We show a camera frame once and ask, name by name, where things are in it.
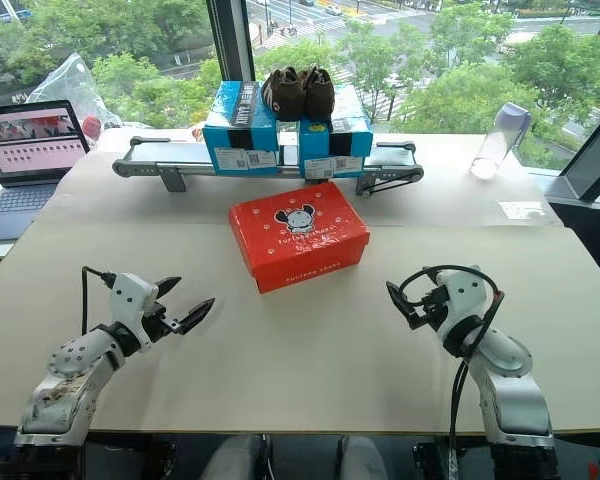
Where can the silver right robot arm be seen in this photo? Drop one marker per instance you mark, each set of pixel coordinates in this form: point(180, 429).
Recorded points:
point(510, 380)

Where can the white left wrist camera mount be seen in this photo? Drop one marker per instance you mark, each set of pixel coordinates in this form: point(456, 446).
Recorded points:
point(130, 300)

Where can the black monitor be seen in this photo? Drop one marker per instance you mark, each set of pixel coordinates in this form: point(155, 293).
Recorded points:
point(592, 160)

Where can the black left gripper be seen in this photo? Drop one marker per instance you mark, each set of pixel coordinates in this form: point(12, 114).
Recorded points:
point(155, 322)

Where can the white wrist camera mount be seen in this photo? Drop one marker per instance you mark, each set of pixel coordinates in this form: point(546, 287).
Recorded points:
point(130, 300)
point(462, 305)

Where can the open laptop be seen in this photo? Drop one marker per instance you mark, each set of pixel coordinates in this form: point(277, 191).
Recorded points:
point(25, 150)

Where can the red shoe box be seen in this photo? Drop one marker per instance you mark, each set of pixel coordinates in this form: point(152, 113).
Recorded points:
point(300, 235)

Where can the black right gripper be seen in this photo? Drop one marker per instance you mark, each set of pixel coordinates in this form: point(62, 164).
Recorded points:
point(430, 305)

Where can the blue shoe box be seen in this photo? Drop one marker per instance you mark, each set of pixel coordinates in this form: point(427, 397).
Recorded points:
point(237, 135)
point(347, 137)

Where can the grey rounded shape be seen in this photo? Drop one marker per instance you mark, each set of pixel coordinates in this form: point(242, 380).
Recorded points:
point(362, 459)
point(237, 457)

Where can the clear water bottle purple lid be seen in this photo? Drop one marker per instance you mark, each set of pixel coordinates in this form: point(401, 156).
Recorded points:
point(497, 142)

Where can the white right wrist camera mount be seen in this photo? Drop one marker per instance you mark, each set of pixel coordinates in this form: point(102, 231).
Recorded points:
point(462, 305)

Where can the black window frame post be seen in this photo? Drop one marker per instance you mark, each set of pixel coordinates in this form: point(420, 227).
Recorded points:
point(230, 40)

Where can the clear plastic bag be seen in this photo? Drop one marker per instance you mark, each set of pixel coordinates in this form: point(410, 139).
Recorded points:
point(65, 85)

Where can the grey conveyor belt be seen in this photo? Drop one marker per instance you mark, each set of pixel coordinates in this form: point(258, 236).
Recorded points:
point(180, 160)

